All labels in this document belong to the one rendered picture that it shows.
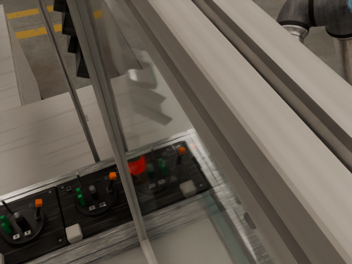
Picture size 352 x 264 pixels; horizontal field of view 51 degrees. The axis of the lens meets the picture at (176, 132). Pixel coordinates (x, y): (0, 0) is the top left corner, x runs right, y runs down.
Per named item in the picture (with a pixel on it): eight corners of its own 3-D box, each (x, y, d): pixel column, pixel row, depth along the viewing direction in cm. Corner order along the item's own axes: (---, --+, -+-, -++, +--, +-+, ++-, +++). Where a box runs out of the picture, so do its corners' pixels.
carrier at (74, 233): (120, 165, 139) (114, 144, 130) (141, 217, 124) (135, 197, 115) (57, 188, 134) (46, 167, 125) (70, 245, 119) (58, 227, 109)
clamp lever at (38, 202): (40, 212, 122) (41, 198, 118) (41, 217, 121) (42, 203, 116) (28, 214, 121) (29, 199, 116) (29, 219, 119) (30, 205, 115)
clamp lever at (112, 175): (111, 186, 127) (115, 171, 123) (112, 190, 126) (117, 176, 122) (101, 187, 126) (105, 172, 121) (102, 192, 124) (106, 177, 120)
